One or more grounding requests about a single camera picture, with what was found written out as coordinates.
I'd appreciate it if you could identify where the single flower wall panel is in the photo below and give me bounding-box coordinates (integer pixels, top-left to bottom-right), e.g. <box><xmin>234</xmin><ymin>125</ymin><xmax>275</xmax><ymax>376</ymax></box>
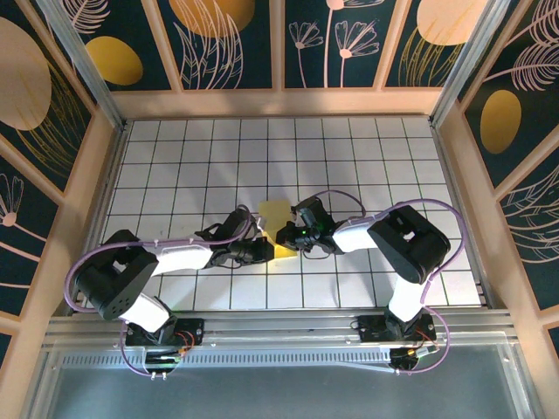
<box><xmin>0</xmin><ymin>152</ymin><xmax>60</xmax><ymax>318</ymax></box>

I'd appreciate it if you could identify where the long aluminium base rail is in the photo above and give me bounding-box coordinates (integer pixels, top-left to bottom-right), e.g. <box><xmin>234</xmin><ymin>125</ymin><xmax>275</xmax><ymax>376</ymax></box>
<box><xmin>46</xmin><ymin>308</ymin><xmax>513</xmax><ymax>348</ymax></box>

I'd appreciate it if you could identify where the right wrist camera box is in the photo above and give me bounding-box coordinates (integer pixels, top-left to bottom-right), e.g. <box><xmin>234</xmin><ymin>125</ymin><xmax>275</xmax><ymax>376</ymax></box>
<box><xmin>291</xmin><ymin>196</ymin><xmax>336</xmax><ymax>231</ymax></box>

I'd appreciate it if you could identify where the yellow paper sheet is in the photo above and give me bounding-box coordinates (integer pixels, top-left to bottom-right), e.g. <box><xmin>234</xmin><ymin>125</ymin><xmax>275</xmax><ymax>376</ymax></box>
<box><xmin>257</xmin><ymin>199</ymin><xmax>299</xmax><ymax>262</ymax></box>

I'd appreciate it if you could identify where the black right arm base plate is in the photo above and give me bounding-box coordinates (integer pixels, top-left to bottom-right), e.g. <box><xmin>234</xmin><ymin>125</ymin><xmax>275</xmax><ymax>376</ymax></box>
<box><xmin>356</xmin><ymin>314</ymin><xmax>437</xmax><ymax>343</ymax></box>

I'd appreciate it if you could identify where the slotted grey cable duct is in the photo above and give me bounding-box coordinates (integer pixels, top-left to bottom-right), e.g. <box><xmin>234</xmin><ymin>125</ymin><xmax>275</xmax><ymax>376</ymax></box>
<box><xmin>60</xmin><ymin>352</ymin><xmax>394</xmax><ymax>368</ymax></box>

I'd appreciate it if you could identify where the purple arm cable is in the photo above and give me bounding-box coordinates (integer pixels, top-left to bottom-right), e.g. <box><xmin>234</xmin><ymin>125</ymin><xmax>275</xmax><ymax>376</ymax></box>
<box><xmin>64</xmin><ymin>203</ymin><xmax>264</xmax><ymax>380</ymax></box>
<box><xmin>314</xmin><ymin>189</ymin><xmax>465</xmax><ymax>376</ymax></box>

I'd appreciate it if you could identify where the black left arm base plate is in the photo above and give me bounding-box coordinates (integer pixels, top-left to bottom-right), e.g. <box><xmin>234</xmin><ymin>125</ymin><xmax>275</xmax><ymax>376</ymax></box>
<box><xmin>125</xmin><ymin>317</ymin><xmax>205</xmax><ymax>347</ymax></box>

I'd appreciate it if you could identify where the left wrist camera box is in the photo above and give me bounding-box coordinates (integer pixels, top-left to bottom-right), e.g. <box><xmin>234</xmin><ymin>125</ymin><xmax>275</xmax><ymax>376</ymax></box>
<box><xmin>222</xmin><ymin>208</ymin><xmax>254</xmax><ymax>240</ymax></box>

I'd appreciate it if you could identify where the orange oval feather wall panel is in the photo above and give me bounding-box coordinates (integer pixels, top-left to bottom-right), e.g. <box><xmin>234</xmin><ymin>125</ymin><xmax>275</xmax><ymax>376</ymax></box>
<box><xmin>462</xmin><ymin>0</ymin><xmax>559</xmax><ymax>189</ymax></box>

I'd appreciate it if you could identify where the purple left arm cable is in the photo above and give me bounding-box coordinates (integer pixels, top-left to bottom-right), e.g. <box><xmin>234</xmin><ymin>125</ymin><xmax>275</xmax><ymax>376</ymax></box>
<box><xmin>64</xmin><ymin>203</ymin><xmax>264</xmax><ymax>380</ymax></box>

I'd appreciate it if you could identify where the orange oval leaf wall panel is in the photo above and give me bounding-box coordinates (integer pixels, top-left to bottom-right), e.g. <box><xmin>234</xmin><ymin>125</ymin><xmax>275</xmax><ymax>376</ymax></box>
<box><xmin>69</xmin><ymin>0</ymin><xmax>172</xmax><ymax>92</ymax></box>

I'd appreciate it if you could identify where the large cream disc wall panel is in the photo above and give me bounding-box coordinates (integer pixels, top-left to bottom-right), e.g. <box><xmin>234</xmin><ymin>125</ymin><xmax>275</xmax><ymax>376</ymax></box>
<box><xmin>0</xmin><ymin>17</ymin><xmax>95</xmax><ymax>193</ymax></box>

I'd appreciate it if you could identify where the cream circle yellow-lines wall panel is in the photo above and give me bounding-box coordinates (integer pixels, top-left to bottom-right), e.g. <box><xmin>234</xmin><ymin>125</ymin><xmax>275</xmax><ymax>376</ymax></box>
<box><xmin>383</xmin><ymin>0</ymin><xmax>490</xmax><ymax>88</ymax></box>

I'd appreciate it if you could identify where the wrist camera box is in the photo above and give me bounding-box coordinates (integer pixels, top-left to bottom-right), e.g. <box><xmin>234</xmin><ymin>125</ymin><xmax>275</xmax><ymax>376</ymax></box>
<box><xmin>222</xmin><ymin>208</ymin><xmax>254</xmax><ymax>240</ymax></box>
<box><xmin>291</xmin><ymin>196</ymin><xmax>336</xmax><ymax>231</ymax></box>

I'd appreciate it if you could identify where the white flowers wall panel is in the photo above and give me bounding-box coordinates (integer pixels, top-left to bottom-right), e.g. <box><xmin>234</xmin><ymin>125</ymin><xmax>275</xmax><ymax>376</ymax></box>
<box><xmin>284</xmin><ymin>0</ymin><xmax>401</xmax><ymax>90</ymax></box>

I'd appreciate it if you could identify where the small connector board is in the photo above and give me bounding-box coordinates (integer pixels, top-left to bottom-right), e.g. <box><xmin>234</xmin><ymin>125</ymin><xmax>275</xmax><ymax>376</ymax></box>
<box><xmin>390</xmin><ymin>344</ymin><xmax>439</xmax><ymax>364</ymax></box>
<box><xmin>143</xmin><ymin>347</ymin><xmax>193</xmax><ymax>367</ymax></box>

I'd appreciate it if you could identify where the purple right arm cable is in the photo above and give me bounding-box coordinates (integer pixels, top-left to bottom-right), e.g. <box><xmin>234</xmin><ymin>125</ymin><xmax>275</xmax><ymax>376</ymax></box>
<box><xmin>314</xmin><ymin>189</ymin><xmax>465</xmax><ymax>376</ymax></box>

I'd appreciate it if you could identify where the grey metal shelf sheet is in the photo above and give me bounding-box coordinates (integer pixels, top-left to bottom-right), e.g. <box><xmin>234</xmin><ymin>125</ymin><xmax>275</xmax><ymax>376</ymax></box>
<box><xmin>43</xmin><ymin>342</ymin><xmax>532</xmax><ymax>419</ymax></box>

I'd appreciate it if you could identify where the orange circle leaves wall panel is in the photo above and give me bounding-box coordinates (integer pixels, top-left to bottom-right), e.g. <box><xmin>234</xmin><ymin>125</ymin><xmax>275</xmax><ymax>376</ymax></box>
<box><xmin>155</xmin><ymin>0</ymin><xmax>274</xmax><ymax>92</ymax></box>

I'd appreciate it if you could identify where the aluminium side rail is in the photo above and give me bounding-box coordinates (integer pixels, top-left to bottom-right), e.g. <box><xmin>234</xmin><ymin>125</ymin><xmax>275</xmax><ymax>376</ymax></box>
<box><xmin>430</xmin><ymin>121</ymin><xmax>497</xmax><ymax>309</ymax></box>
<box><xmin>65</xmin><ymin>124</ymin><xmax>130</xmax><ymax>315</ymax></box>

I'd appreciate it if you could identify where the white leaf-lines wall panel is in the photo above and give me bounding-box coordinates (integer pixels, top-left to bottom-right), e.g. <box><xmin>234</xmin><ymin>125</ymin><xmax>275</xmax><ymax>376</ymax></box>
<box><xmin>497</xmin><ymin>165</ymin><xmax>559</xmax><ymax>311</ymax></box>

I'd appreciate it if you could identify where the aluminium corner post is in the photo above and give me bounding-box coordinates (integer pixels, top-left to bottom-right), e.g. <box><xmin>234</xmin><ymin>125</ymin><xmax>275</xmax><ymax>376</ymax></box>
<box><xmin>35</xmin><ymin>0</ymin><xmax>128</xmax><ymax>132</ymax></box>
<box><xmin>429</xmin><ymin>0</ymin><xmax>510</xmax><ymax>127</ymax></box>

